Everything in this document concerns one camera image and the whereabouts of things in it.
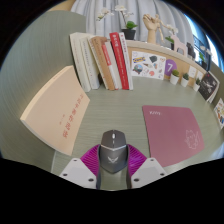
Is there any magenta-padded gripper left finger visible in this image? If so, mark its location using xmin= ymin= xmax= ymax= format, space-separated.
xmin=59 ymin=144 xmax=102 ymax=190

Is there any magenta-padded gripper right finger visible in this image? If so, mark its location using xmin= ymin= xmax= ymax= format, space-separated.
xmin=126 ymin=144 xmax=168 ymax=190

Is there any grey computer mouse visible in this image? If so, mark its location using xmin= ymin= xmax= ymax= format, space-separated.
xmin=98 ymin=129 xmax=130 ymax=174

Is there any pink mouse pad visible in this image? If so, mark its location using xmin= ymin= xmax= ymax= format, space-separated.
xmin=142 ymin=105 xmax=206 ymax=168

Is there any beige paperback book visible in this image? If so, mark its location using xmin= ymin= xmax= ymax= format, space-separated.
xmin=19 ymin=65 xmax=91 ymax=157

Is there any black cover book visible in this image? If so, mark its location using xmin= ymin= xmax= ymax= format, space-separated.
xmin=198 ymin=70 xmax=221 ymax=104

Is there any white sticker sheet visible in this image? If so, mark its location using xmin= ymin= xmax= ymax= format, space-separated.
xmin=131 ymin=50 xmax=167 ymax=81

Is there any purple round number sticker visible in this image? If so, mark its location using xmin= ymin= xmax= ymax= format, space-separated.
xmin=164 ymin=58 xmax=178 ymax=77

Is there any thick white book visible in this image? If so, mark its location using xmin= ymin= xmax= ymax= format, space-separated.
xmin=69 ymin=31 xmax=93 ymax=93
xmin=79 ymin=34 xmax=102 ymax=91

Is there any white book with red label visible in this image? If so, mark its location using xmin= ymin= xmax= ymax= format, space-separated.
xmin=100 ymin=40 xmax=123 ymax=91

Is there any brown book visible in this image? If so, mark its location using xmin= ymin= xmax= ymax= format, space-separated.
xmin=87 ymin=35 xmax=117 ymax=92

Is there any green felt desk divider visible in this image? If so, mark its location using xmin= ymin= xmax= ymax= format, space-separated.
xmin=209 ymin=59 xmax=224 ymax=101
xmin=0 ymin=9 xmax=88 ymax=161

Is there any white orchid in black pot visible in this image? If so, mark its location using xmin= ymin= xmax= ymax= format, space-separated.
xmin=164 ymin=23 xmax=179 ymax=44
xmin=198 ymin=44 xmax=214 ymax=71
xmin=95 ymin=4 xmax=138 ymax=41

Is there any wooden desk back shelf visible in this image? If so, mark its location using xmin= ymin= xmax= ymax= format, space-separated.
xmin=125 ymin=39 xmax=209 ymax=88

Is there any black wooden horse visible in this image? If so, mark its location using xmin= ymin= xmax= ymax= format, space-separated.
xmin=185 ymin=41 xmax=198 ymax=59

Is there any pink wooden horse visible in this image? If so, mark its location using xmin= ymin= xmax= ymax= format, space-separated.
xmin=170 ymin=34 xmax=189 ymax=56

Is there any wooden artist mannequin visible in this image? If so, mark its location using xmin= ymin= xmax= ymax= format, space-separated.
xmin=154 ymin=14 xmax=174 ymax=43

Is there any dark framed window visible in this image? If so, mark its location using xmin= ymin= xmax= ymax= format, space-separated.
xmin=184 ymin=14 xmax=221 ymax=68

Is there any wooden hand model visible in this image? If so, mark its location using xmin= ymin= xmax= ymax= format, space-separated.
xmin=142 ymin=13 xmax=161 ymax=45

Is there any grey curtain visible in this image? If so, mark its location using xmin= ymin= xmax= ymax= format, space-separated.
xmin=70 ymin=0 xmax=194 ymax=46

